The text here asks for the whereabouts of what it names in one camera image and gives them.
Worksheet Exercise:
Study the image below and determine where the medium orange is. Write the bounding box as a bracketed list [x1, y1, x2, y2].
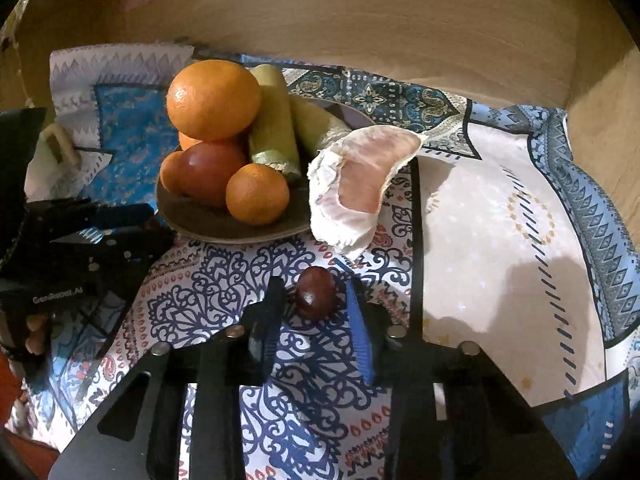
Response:
[225, 163, 291, 226]

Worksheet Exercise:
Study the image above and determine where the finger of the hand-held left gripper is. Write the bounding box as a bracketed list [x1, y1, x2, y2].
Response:
[87, 202, 157, 229]
[95, 229, 177, 282]

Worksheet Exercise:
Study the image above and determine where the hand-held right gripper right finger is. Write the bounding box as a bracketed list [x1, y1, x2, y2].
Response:
[344, 279, 592, 480]

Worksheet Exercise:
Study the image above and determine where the wooden desk shelf unit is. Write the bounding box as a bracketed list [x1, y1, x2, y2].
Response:
[0, 0, 640, 241]

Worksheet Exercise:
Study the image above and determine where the dark grape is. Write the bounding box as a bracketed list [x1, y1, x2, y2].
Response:
[293, 266, 334, 321]

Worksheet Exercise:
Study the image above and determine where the long banana piece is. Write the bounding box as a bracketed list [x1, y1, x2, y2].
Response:
[248, 64, 302, 177]

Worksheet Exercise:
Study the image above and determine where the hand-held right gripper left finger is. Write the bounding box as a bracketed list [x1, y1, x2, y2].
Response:
[47, 275, 288, 480]

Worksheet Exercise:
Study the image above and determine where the short banana piece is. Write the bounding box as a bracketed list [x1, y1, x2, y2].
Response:
[290, 96, 352, 157]

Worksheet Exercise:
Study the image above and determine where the large orange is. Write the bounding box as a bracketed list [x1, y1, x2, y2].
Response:
[166, 59, 263, 142]

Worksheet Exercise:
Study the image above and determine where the peeled pomelo segment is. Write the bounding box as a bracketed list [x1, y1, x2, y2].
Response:
[307, 127, 429, 257]

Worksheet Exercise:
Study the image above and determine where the patterned blue white blanket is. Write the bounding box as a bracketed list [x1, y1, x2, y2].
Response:
[0, 42, 640, 480]

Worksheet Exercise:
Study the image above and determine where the brown round plate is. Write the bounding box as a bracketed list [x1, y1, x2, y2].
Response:
[155, 100, 377, 244]

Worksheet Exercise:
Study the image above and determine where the small orange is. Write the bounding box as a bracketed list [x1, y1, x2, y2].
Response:
[159, 132, 202, 196]

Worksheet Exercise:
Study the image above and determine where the red tomato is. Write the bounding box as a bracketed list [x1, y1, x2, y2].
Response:
[177, 141, 247, 209]

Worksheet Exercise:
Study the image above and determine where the person's left hand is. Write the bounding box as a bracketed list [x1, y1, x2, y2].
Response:
[24, 312, 52, 356]

